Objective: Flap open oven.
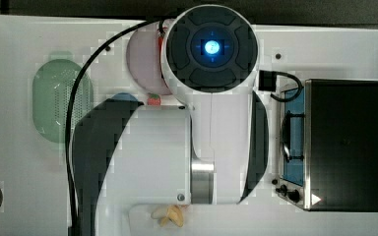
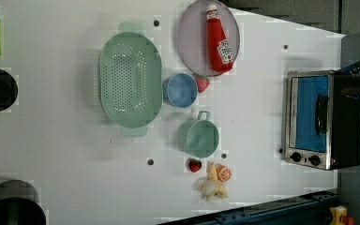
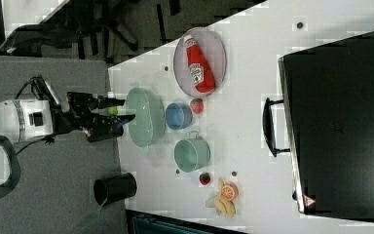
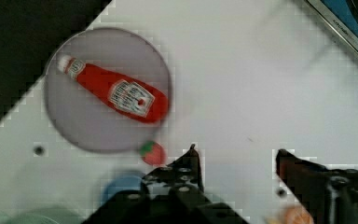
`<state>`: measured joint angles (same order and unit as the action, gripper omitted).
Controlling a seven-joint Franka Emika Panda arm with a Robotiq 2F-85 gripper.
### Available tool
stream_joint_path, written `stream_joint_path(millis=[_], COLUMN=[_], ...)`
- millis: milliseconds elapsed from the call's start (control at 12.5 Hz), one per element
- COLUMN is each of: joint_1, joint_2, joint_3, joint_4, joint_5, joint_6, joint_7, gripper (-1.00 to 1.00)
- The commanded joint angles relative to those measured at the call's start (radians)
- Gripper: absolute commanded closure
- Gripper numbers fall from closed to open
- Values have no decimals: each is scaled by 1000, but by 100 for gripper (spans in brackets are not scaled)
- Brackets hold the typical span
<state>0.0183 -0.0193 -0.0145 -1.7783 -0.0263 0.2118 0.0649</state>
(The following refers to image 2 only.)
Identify silver black toaster oven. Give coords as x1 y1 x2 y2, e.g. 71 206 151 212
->
284 71 360 171

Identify red ketchup bottle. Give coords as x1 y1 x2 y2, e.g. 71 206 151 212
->
206 4 233 73

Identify yellow red emergency button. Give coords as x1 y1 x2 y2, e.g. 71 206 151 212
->
330 205 355 225

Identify large red strawberry toy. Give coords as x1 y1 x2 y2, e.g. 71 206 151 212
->
195 75 210 93

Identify orange half toy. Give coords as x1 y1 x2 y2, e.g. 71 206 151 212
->
217 165 232 182

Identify blue cup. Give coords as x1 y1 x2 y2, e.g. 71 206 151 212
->
163 73 198 108

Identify small red strawberry toy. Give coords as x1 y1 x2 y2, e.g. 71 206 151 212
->
188 159 202 173

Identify green oval colander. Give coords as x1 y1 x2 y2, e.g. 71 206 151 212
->
98 22 163 138

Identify blue metal table frame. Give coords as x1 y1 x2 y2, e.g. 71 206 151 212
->
160 191 338 225

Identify green mug with handle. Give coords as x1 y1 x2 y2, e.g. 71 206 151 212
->
177 111 219 158

